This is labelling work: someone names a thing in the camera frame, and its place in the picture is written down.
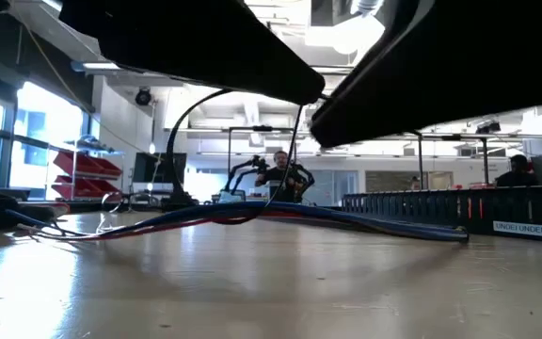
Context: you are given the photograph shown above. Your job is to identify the black ceiling spotlight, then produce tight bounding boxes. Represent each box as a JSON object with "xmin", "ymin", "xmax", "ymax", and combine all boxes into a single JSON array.
[{"xmin": 134, "ymin": 87, "xmax": 153, "ymax": 107}]

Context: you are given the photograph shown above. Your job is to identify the white wire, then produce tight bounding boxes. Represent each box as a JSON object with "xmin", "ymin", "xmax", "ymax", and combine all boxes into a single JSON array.
[{"xmin": 16, "ymin": 223, "xmax": 126, "ymax": 239}]

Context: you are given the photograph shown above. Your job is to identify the shelf with red bins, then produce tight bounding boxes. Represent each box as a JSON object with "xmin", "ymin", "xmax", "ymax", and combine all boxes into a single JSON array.
[{"xmin": 49, "ymin": 136, "xmax": 126, "ymax": 202}]

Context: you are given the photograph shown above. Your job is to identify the long black zip tie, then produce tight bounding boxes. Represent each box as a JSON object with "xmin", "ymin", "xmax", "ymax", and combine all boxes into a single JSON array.
[{"xmin": 165, "ymin": 88, "xmax": 306, "ymax": 226}]

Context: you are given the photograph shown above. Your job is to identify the person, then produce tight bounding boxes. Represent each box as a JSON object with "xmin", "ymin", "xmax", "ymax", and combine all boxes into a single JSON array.
[
  {"xmin": 255, "ymin": 150, "xmax": 312, "ymax": 203},
  {"xmin": 495, "ymin": 153, "xmax": 540, "ymax": 188}
]

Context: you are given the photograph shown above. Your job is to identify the black slotted cable duct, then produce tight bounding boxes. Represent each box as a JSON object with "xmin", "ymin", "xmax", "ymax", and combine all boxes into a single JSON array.
[{"xmin": 341, "ymin": 184, "xmax": 542, "ymax": 245}]

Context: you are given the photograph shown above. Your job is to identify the blue and red cable bundle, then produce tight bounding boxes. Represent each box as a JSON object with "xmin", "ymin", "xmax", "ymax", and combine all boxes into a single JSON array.
[{"xmin": 5, "ymin": 201, "xmax": 470, "ymax": 244}]

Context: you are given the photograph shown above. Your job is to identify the fluorescent ceiling light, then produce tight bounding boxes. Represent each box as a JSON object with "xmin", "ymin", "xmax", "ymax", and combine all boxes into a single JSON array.
[{"xmin": 71, "ymin": 60, "xmax": 122, "ymax": 74}]

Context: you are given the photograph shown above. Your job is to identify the background black gantry frame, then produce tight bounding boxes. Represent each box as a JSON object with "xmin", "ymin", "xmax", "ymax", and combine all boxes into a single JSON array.
[
  {"xmin": 411, "ymin": 131, "xmax": 493, "ymax": 189},
  {"xmin": 226, "ymin": 124, "xmax": 303, "ymax": 189}
]

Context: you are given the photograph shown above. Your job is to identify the black wire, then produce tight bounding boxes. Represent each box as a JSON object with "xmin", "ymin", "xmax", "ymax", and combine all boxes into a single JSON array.
[{"xmin": 54, "ymin": 214, "xmax": 272, "ymax": 236}]

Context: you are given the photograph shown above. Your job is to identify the clear safety glasses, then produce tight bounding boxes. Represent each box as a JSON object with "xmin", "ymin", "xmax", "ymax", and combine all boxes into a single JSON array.
[{"xmin": 100, "ymin": 189, "xmax": 162, "ymax": 214}]

